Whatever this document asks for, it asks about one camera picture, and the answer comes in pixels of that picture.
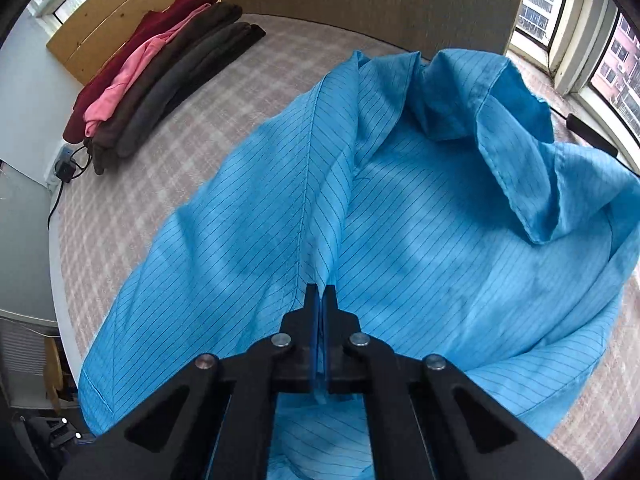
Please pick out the blue striped work coat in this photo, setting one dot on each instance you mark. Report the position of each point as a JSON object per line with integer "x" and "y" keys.
{"x": 425, "y": 235}

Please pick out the grey-brown wooden board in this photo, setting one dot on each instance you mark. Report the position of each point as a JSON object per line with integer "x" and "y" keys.
{"x": 375, "y": 0}

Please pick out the black tripod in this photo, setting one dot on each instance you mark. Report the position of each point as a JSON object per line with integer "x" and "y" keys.
{"x": 592, "y": 135}

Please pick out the white window frame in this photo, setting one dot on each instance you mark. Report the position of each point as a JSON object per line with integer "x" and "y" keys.
{"x": 575, "y": 60}

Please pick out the light pine wood panel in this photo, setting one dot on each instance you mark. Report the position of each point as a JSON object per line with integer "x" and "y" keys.
{"x": 125, "y": 0}

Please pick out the wooden stool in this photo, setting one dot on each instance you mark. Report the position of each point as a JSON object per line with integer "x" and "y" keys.
{"x": 57, "y": 370}

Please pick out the pink folded garment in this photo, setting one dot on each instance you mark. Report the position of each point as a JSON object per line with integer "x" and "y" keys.
{"x": 135, "y": 70}

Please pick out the maroon folded garment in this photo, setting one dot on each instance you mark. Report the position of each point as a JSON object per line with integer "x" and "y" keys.
{"x": 130, "y": 45}

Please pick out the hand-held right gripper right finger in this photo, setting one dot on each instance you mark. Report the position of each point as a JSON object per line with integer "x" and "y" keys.
{"x": 342, "y": 360}

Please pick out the plaid bed cover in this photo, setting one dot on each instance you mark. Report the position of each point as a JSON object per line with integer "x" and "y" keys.
{"x": 225, "y": 110}

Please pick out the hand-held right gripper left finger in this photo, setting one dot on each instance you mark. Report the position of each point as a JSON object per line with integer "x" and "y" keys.
{"x": 300, "y": 360}

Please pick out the white power strip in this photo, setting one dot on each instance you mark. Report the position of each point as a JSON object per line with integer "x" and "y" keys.
{"x": 62, "y": 152}

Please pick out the black power adapter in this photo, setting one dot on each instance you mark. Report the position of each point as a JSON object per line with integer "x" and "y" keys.
{"x": 65, "y": 170}

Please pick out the dark grey folded garment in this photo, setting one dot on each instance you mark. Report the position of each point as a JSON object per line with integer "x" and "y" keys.
{"x": 175, "y": 95}

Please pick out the grey ribbed appliance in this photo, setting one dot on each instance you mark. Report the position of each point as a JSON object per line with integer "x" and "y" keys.
{"x": 25, "y": 360}

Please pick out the dark brown folded garment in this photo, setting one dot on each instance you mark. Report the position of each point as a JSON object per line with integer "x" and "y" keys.
{"x": 200, "y": 27}

